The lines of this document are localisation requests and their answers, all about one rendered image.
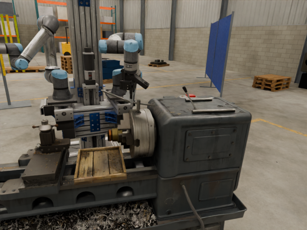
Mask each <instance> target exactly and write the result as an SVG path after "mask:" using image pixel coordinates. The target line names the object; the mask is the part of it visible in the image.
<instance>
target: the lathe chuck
mask: <svg viewBox="0 0 307 230"><path fill-rule="evenodd" d="M136 112H137V109H134V110H129V120H130V127H131V129H129V130H127V132H128V133H131V134H132V136H133V138H134V140H136V139H139V145H138V146H134V145H130V148H129V151H130V155H131V158H140V157H138V156H140V155H142V157H147V155H148V151H149V129H148V120H147V116H146V113H145V111H144V109H140V110H139V112H141V113H140V114H136Z"/></svg>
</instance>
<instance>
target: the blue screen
mask: <svg viewBox="0 0 307 230"><path fill-rule="evenodd" d="M233 17H234V11H232V14H230V15H228V16H226V17H224V18H222V19H218V21H216V22H214V23H211V27H210V35H209V43H208V51H207V59H206V70H205V77H197V78H206V74H207V75H208V78H209V79H210V80H211V84H210V86H200V87H207V88H217V89H218V91H219V93H220V97H222V91H223V85H224V79H225V72H226V65H227V59H228V51H229V44H230V38H231V32H232V25H233ZM212 82H213V84H214V85H215V87H212Z"/></svg>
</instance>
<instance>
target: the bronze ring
mask: <svg viewBox="0 0 307 230"><path fill-rule="evenodd" d="M120 133H122V130H118V128H112V130H111V129H108V130H107V137H108V141H117V142H118V140H119V139H118V134H120Z"/></svg>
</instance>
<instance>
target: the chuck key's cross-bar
mask: <svg viewBox="0 0 307 230"><path fill-rule="evenodd" d="M101 91H102V92H104V93H107V94H110V95H112V96H115V97H117V98H120V99H122V100H124V101H127V102H129V103H130V101H129V100H126V99H124V98H123V97H120V96H118V95H115V94H112V93H110V92H107V91H105V90H101ZM140 105H148V106H155V105H153V104H146V103H140Z"/></svg>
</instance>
